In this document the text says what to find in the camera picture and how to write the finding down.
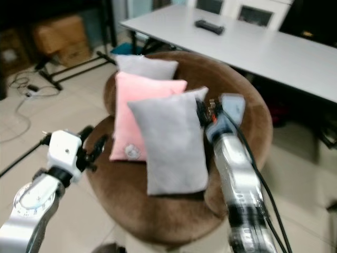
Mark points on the long white table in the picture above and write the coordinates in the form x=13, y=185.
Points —
x=258, y=50

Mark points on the pink pillow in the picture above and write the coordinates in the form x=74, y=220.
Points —
x=129, y=95

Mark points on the black rack base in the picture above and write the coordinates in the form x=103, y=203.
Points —
x=79, y=67

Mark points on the pale grey pillow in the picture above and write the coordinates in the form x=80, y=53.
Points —
x=145, y=67

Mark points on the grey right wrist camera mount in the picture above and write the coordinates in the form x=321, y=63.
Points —
x=231, y=112

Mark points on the light brown cardboard box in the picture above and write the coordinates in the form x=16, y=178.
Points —
x=59, y=38

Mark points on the blue flat item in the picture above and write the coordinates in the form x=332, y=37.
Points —
x=123, y=49

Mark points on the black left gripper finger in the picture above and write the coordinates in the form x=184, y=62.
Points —
x=85, y=133
x=100, y=145

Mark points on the white chair with dark back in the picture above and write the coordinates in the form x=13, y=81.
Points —
x=257, y=15
x=209, y=5

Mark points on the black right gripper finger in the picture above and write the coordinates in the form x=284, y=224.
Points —
x=202, y=112

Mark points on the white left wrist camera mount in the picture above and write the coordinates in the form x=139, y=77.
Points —
x=64, y=150

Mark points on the black remote control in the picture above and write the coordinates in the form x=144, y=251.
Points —
x=209, y=26

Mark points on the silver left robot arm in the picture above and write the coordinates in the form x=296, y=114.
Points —
x=31, y=211

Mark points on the brown round sofa chair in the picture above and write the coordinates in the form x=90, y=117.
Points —
x=163, y=219

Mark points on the dark brown cardboard box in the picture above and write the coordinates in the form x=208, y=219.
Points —
x=10, y=52

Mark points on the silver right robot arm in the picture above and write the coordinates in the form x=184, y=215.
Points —
x=245, y=184

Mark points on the large grey pillow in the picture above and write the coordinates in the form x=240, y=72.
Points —
x=171, y=142

